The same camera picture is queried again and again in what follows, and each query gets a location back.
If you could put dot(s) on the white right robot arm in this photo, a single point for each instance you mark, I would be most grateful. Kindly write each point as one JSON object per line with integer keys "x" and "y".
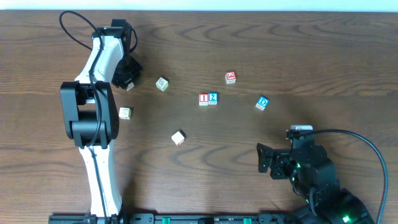
{"x": 313, "y": 177}

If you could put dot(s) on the white block with number three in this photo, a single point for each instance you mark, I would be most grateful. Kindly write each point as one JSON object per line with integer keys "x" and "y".
{"x": 162, "y": 84}

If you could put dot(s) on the red letter E block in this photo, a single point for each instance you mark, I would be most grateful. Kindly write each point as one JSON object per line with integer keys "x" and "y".
{"x": 230, "y": 77}

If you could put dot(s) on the red letter I block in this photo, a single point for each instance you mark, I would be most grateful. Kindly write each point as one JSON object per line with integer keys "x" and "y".
{"x": 203, "y": 99}

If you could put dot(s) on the red letter A block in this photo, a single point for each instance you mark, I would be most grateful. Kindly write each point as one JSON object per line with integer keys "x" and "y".
{"x": 130, "y": 86}

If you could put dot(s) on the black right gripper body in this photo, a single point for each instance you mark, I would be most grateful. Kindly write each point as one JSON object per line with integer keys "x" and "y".
{"x": 278, "y": 163}

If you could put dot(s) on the blue letter D block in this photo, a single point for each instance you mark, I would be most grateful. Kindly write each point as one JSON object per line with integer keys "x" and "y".
{"x": 262, "y": 103}

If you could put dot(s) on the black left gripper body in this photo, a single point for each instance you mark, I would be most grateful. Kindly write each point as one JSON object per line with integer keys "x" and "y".
{"x": 125, "y": 76}

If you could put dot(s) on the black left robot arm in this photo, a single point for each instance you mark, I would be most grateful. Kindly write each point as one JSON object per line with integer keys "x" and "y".
{"x": 91, "y": 116}

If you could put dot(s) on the white block near centre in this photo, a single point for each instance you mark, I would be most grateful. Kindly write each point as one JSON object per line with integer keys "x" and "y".
{"x": 178, "y": 138}

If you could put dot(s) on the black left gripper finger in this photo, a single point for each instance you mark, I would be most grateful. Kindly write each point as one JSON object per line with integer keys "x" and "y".
{"x": 119, "y": 80}
{"x": 134, "y": 69}

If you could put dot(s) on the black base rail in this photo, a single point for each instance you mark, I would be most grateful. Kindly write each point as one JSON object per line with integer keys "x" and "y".
{"x": 150, "y": 218}

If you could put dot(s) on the white block with cow picture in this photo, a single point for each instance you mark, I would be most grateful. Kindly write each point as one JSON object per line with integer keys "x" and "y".
{"x": 125, "y": 113}

